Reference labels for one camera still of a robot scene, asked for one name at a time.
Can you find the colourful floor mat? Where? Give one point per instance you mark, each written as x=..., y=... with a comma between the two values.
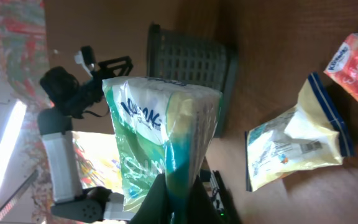
x=23, y=59

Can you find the yellow snack bag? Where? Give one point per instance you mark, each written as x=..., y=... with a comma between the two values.
x=309, y=135

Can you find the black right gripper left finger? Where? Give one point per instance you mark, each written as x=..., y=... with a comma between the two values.
x=155, y=208

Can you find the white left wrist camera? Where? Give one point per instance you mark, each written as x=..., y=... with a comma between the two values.
x=85, y=57

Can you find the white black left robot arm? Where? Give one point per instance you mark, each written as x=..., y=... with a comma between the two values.
x=71, y=200

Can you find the dark grey mesh basket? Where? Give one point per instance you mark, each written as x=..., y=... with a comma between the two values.
x=175, y=56

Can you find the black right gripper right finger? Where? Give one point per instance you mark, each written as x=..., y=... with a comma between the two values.
x=200, y=210

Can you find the small teal tissue pack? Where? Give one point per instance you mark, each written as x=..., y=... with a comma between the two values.
x=161, y=127

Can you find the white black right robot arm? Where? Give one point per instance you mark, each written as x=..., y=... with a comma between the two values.
x=221, y=200

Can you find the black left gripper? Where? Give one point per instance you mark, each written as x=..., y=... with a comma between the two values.
x=91, y=92

